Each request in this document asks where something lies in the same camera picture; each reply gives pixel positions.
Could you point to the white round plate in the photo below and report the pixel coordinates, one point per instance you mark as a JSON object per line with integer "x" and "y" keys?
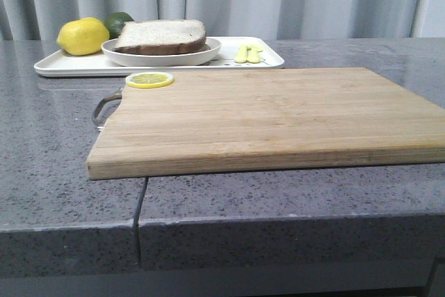
{"x": 213, "y": 46}

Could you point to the white bread slice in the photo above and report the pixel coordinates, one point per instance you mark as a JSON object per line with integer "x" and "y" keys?
{"x": 162, "y": 37}

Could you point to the white bear tray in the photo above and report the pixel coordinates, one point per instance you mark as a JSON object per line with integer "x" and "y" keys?
{"x": 61, "y": 64}

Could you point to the wooden cutting board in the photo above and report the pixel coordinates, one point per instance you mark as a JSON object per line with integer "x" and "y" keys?
{"x": 226, "y": 121}

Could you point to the lemon slice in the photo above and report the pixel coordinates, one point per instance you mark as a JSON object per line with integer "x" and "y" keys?
{"x": 149, "y": 79}

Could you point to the green lime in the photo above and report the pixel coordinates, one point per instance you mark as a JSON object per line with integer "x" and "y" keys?
{"x": 115, "y": 23}

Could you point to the yellow lemon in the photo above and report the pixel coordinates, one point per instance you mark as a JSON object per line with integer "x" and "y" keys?
{"x": 83, "y": 36}

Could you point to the left yellow utensil handle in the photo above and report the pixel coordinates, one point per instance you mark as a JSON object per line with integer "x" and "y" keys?
{"x": 242, "y": 54}

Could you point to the yellow utensil handle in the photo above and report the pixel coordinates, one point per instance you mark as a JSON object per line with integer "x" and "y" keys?
{"x": 242, "y": 54}
{"x": 253, "y": 53}

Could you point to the right yellow utensil handle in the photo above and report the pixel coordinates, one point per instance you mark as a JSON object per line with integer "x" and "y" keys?
{"x": 253, "y": 53}

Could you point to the metal cutting board handle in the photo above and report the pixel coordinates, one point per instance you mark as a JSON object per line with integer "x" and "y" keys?
{"x": 99, "y": 124}

